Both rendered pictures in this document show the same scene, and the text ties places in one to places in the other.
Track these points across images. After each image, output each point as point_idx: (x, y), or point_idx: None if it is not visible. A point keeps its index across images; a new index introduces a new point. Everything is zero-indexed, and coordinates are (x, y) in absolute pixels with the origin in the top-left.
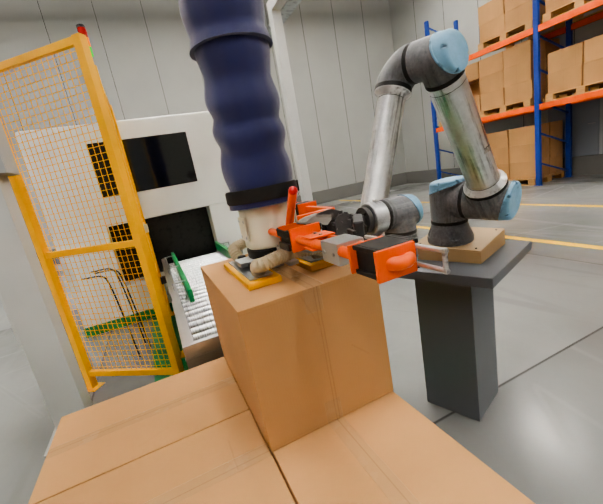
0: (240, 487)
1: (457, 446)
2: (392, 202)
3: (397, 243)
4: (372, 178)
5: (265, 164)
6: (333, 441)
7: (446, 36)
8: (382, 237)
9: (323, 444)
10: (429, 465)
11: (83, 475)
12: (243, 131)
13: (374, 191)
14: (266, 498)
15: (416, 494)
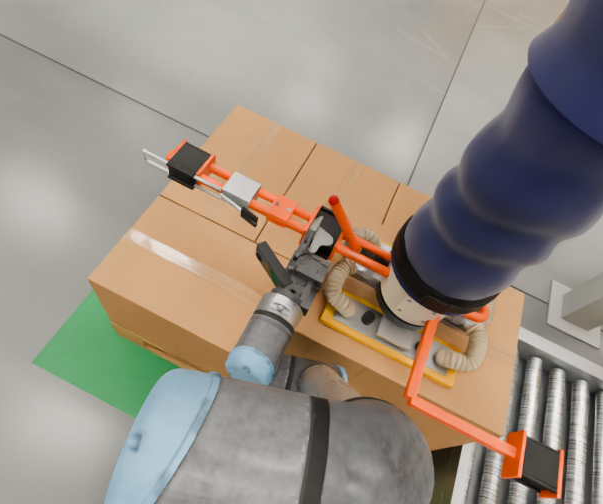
0: (299, 238)
1: (182, 323)
2: (257, 320)
3: (176, 153)
4: (327, 375)
5: (419, 210)
6: (267, 290)
7: (160, 379)
8: (195, 168)
9: (272, 285)
10: (196, 300)
11: (397, 204)
12: (455, 165)
13: (317, 373)
14: (279, 240)
15: (198, 278)
